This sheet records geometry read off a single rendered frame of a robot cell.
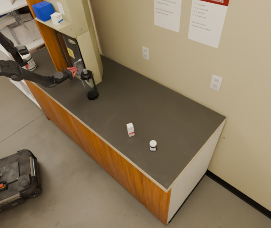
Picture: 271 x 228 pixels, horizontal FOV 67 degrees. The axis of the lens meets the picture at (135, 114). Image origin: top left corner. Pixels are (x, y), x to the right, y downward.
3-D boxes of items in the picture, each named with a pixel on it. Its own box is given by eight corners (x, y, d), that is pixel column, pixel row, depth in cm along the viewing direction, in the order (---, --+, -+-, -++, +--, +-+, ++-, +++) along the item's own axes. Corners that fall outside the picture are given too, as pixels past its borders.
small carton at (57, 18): (58, 21, 142) (55, 12, 138) (64, 22, 140) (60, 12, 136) (53, 24, 139) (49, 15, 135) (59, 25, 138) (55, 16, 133)
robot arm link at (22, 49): (5, 41, 157) (7, 49, 154) (21, 37, 159) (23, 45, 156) (13, 52, 168) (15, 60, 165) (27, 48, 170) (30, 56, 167)
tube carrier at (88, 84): (95, 89, 177) (89, 68, 161) (101, 96, 171) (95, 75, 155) (84, 94, 174) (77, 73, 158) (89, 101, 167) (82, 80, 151)
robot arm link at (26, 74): (2, 62, 115) (8, 80, 115) (11, 58, 115) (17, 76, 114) (45, 78, 158) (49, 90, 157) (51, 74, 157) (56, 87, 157)
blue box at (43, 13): (49, 13, 153) (44, 0, 146) (56, 16, 148) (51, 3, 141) (36, 18, 148) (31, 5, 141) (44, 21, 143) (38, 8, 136)
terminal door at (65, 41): (69, 70, 192) (54, 28, 163) (90, 83, 177) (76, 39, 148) (69, 70, 192) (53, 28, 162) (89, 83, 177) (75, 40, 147)
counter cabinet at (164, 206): (85, 94, 319) (66, 40, 252) (204, 175, 216) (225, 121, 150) (48, 119, 288) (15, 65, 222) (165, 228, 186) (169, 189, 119)
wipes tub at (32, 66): (32, 63, 215) (26, 49, 204) (39, 67, 209) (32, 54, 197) (21, 68, 209) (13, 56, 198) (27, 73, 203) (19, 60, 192)
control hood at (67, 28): (52, 25, 162) (47, 12, 154) (77, 37, 146) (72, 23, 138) (40, 31, 157) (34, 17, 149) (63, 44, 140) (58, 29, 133)
